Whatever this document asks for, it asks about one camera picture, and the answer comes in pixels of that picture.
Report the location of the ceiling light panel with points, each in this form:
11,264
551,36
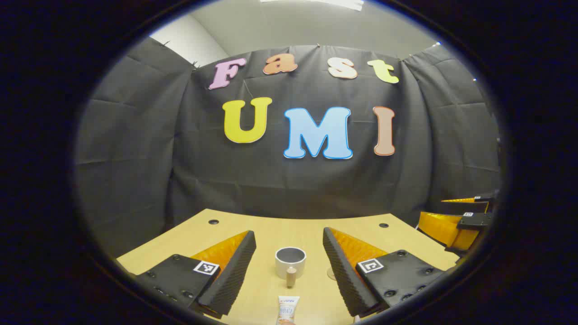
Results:
343,3

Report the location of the black backdrop cloth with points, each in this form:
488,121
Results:
271,180

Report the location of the light wooden desktop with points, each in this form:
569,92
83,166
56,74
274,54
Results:
280,230

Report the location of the white toothpaste tube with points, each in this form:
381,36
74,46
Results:
288,311

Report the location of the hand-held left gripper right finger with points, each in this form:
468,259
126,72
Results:
343,275

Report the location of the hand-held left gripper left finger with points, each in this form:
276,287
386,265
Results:
232,271

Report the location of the round cork coaster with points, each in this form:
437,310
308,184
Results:
331,274

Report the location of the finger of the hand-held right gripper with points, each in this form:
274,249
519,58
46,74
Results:
474,220
465,206

